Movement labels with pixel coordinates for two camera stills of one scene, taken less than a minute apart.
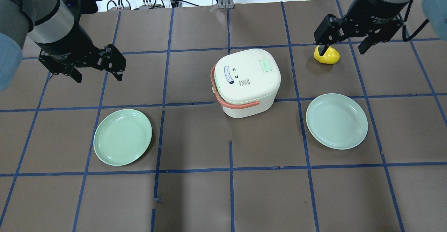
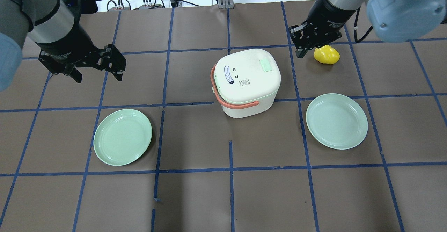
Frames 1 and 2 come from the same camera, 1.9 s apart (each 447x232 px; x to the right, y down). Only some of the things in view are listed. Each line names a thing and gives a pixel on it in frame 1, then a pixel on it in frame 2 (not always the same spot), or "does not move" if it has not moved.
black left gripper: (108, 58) does not move
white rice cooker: (246, 83) does not move
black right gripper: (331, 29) to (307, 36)
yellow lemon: (331, 56) does not move
